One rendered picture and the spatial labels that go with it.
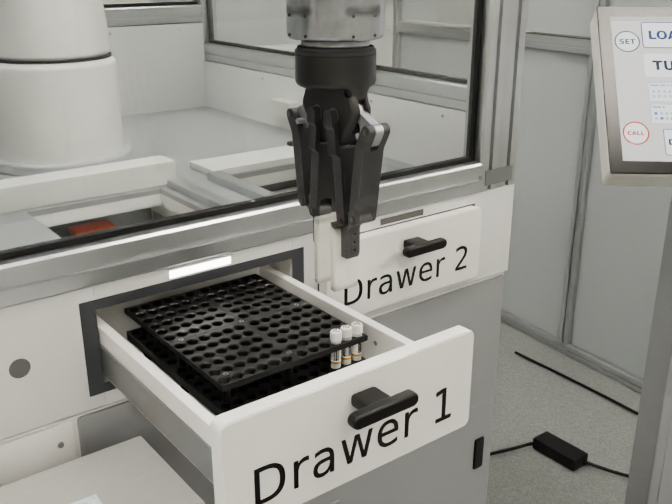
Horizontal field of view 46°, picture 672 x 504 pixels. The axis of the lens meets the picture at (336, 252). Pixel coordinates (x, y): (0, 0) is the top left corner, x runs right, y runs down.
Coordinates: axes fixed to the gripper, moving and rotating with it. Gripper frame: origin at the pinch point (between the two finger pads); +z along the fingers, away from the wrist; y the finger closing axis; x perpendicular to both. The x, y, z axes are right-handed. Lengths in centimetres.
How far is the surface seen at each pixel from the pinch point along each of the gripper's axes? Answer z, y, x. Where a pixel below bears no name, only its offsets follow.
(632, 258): 57, -67, 165
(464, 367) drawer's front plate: 11.0, 10.7, 8.0
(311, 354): 9.9, 0.9, -3.8
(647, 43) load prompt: -15, -17, 77
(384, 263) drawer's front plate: 11.3, -17.3, 21.5
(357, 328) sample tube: 8.9, 0.5, 2.4
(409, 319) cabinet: 22.3, -19.2, 28.2
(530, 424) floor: 99, -66, 122
